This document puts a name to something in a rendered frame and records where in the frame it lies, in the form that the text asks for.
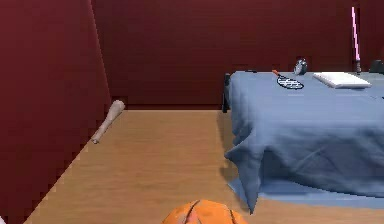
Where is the white pillow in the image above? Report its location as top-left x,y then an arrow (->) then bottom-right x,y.
312,71 -> 373,90

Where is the black tennis racket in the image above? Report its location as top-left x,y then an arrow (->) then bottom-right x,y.
271,69 -> 305,91

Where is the beige baseball bat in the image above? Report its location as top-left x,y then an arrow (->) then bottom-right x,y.
90,99 -> 126,145

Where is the orange basketball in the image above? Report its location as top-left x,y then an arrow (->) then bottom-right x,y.
161,199 -> 250,224

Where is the black rounded object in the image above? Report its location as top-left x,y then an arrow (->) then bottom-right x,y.
369,59 -> 384,75

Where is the grey alarm clock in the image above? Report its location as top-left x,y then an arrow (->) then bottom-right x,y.
293,58 -> 309,76

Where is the blue covered bed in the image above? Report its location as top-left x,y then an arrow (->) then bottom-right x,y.
221,70 -> 384,215

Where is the pink floor lamp pole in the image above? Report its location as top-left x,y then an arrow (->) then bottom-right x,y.
350,5 -> 362,74

